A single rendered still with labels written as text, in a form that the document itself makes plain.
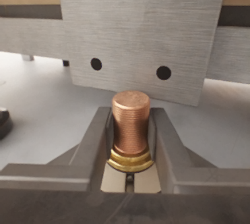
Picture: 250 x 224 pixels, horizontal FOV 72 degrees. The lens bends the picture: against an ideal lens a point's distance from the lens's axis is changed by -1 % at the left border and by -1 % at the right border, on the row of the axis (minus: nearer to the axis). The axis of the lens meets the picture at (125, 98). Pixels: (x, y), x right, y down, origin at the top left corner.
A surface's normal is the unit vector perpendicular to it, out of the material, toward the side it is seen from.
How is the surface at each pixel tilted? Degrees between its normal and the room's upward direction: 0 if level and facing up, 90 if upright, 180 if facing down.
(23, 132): 180
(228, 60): 90
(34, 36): 90
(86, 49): 90
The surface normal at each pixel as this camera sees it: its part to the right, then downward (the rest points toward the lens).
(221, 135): 0.00, -0.88
